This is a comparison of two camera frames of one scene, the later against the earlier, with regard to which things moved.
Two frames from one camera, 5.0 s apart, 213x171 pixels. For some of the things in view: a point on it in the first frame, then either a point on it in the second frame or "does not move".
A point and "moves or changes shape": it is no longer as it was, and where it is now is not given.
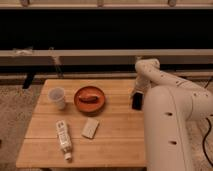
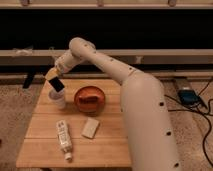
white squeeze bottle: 64,138 does not move
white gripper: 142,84 -> 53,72
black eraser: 137,100 moves or changes shape
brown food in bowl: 88,98 does not move
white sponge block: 90,127 does not move
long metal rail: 104,57 does not move
